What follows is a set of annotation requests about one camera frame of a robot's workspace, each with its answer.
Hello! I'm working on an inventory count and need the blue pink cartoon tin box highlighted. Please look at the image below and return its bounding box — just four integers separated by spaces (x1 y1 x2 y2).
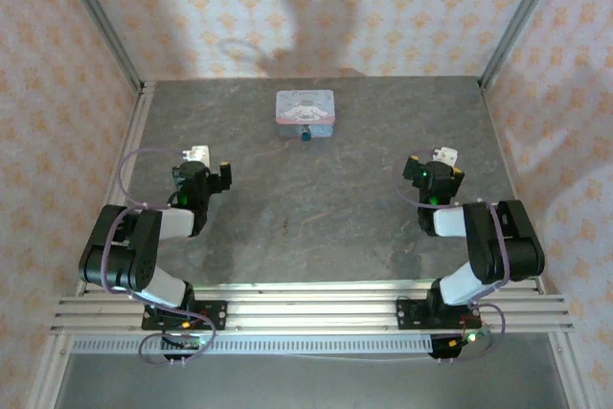
275 89 336 141

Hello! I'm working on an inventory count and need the small circuit board with LED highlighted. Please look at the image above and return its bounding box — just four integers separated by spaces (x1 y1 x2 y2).
165 333 207 351
449 327 494 348

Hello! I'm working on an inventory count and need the wide aluminium base beam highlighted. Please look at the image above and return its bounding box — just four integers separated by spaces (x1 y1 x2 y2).
50 282 576 334

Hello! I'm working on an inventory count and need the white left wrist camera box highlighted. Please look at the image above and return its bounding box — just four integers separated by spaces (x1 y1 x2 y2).
180 144 212 167

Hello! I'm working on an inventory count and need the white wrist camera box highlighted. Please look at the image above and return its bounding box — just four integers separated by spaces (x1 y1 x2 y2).
180 144 212 167
430 145 460 167

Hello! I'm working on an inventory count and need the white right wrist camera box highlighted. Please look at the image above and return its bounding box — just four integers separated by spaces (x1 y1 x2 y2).
430 145 460 167

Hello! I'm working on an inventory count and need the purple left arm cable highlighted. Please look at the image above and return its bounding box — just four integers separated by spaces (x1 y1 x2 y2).
102 147 217 366

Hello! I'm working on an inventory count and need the aluminium table edge rail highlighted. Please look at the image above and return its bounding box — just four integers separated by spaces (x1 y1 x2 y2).
98 81 157 295

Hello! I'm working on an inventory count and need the aluminium frame post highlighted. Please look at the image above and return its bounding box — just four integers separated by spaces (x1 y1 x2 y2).
478 0 571 92
51 0 146 92

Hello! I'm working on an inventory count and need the white slotted cable duct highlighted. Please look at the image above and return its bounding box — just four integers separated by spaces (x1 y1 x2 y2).
71 334 435 356

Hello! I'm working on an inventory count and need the aluminium frame leg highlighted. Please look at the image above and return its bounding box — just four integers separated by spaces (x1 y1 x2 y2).
548 331 593 409
28 331 73 409

